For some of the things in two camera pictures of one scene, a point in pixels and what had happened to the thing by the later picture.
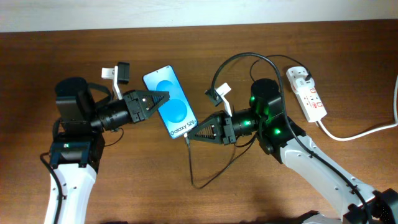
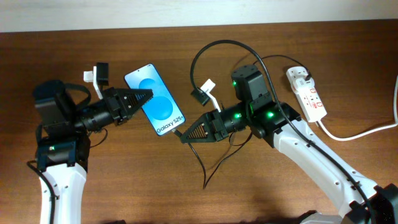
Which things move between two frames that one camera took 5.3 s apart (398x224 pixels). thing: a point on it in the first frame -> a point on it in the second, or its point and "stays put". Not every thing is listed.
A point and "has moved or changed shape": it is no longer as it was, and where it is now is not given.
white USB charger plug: (301, 84) stays put
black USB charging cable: (309, 77) -> (205, 185)
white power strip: (310, 100) stays put
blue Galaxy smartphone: (176, 113) has moved or changed shape
